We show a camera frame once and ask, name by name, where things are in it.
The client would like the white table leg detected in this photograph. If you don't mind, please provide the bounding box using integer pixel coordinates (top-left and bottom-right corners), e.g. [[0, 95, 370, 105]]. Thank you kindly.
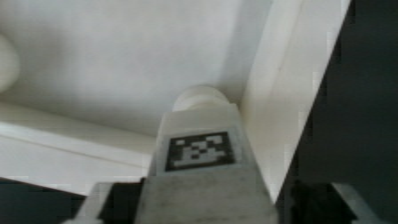
[[135, 86, 279, 224]]

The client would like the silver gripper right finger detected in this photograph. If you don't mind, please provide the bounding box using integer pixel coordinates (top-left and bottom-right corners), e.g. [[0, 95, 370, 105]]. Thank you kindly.
[[291, 181, 393, 224]]

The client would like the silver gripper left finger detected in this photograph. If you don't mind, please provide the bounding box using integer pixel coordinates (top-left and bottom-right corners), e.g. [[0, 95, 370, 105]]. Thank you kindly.
[[62, 179, 146, 224]]

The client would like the white square tabletop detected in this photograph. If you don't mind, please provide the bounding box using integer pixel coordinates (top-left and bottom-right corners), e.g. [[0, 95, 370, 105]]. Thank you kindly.
[[0, 0, 352, 194]]

